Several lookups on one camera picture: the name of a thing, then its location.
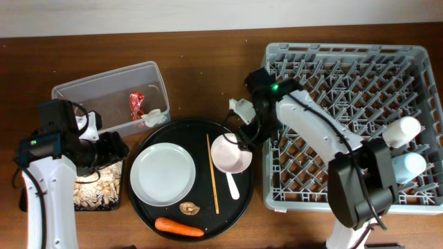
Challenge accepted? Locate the light blue cup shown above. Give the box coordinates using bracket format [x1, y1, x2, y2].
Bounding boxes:
[392, 152, 426, 184]

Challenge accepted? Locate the white paper cup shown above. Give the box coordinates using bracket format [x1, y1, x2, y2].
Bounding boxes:
[382, 116, 422, 149]

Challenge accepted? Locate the clear plastic waste bin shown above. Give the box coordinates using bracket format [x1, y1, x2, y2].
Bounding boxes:
[51, 61, 170, 137]

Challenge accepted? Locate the brown walnut shell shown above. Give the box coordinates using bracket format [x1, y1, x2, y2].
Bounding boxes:
[179, 202, 200, 216]

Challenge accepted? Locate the pink bowl with food scraps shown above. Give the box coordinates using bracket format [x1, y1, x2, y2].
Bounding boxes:
[211, 133, 253, 174]

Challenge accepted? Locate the wooden chopstick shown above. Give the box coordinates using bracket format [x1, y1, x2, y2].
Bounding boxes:
[206, 134, 219, 214]

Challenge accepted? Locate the orange carrot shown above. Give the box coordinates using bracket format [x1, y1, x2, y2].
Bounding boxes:
[154, 217, 204, 237]

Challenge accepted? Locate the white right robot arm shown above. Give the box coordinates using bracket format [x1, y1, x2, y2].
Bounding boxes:
[236, 68, 399, 248]

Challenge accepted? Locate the pale grey plate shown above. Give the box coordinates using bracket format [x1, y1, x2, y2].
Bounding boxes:
[130, 142, 196, 207]

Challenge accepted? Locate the red snack wrapper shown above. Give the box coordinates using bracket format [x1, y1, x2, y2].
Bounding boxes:
[129, 91, 145, 121]

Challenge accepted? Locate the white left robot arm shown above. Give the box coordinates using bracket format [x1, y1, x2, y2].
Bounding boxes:
[14, 99, 129, 248]

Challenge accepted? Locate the round black tray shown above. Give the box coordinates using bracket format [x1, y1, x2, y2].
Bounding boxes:
[128, 118, 254, 242]

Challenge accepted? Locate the rectangular black tray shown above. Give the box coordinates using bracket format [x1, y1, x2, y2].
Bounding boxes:
[19, 158, 125, 212]

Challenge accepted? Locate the white tissue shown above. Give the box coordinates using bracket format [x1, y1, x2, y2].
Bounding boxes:
[141, 109, 167, 128]

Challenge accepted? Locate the pile of rice and shells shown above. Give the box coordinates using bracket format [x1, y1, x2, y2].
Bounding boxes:
[73, 161, 124, 210]

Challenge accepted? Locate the grey plastic dishwasher rack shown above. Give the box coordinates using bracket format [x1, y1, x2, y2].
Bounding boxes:
[262, 43, 442, 215]

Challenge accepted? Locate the white plastic fork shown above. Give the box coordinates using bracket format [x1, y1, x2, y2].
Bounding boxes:
[226, 173, 239, 200]

